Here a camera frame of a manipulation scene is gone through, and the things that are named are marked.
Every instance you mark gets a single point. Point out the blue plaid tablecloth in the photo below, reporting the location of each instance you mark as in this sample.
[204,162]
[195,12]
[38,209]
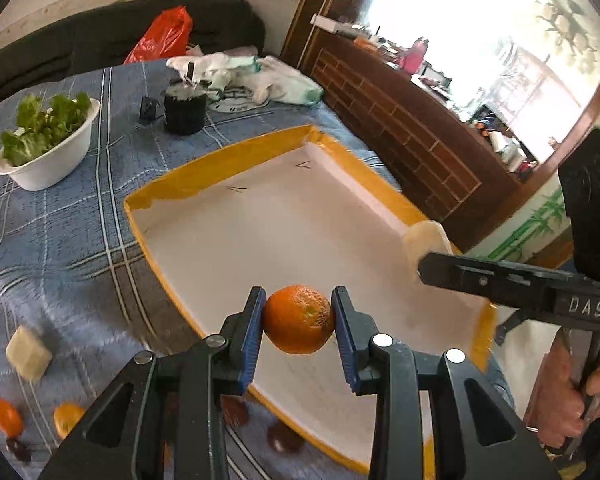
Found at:
[70,268]

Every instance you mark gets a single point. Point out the pink bottle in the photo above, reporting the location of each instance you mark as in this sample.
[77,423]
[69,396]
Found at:
[412,58]

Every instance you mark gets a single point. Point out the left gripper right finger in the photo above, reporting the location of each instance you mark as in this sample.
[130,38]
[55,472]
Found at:
[476,434]

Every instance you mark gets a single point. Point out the green lettuce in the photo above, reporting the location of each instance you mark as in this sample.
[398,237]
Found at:
[39,129]

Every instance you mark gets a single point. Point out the black sofa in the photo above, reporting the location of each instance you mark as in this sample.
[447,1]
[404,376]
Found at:
[104,36]

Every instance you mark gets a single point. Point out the white bowl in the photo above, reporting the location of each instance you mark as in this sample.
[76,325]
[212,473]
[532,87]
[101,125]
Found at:
[58,163]

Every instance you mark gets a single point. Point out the small dark plum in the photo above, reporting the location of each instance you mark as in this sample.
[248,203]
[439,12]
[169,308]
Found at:
[18,450]

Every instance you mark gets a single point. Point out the orange mandarin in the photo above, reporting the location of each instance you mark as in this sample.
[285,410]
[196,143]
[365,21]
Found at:
[298,319]
[11,422]

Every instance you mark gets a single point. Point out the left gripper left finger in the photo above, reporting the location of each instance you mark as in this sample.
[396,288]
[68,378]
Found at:
[121,435]

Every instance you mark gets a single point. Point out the yellow white tray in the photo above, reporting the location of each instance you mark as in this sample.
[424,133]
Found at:
[292,207]

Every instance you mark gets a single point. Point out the person right hand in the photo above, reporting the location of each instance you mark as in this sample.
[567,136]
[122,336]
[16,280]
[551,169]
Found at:
[559,405]

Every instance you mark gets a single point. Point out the yellowish mandarin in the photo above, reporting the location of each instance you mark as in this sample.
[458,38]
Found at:
[66,416]

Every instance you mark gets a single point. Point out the white crumpled cloth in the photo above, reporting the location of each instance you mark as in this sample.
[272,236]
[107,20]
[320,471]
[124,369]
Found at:
[263,79]

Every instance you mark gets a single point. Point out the red plastic bag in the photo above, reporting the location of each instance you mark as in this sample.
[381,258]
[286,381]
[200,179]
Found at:
[166,37]

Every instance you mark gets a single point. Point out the large white yam chunk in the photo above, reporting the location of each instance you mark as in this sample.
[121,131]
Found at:
[27,354]

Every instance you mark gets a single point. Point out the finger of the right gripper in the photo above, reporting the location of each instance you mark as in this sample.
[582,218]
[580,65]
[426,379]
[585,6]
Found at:
[513,285]

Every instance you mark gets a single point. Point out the black cup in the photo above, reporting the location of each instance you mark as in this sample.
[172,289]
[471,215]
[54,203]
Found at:
[185,104]

